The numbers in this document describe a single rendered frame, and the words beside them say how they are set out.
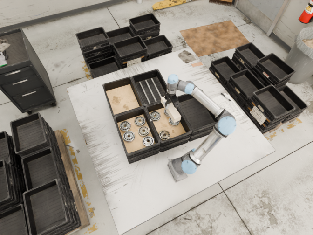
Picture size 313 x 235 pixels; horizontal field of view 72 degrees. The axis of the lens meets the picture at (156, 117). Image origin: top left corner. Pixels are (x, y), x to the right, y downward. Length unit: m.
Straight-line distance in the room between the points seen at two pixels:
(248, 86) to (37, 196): 2.75
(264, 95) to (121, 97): 1.76
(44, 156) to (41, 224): 0.69
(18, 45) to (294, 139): 3.66
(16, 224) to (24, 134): 0.87
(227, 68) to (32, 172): 2.83
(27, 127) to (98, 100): 0.83
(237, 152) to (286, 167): 1.13
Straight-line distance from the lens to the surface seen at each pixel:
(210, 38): 4.30
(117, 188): 1.95
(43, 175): 2.54
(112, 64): 3.32
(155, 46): 3.40
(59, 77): 3.73
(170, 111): 1.76
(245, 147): 2.24
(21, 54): 2.91
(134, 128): 1.99
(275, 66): 3.39
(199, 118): 2.10
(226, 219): 2.73
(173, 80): 1.52
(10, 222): 2.68
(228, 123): 1.51
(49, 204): 2.30
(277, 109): 2.93
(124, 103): 2.15
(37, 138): 2.61
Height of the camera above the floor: 2.58
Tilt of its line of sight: 59 degrees down
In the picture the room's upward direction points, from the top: 3 degrees clockwise
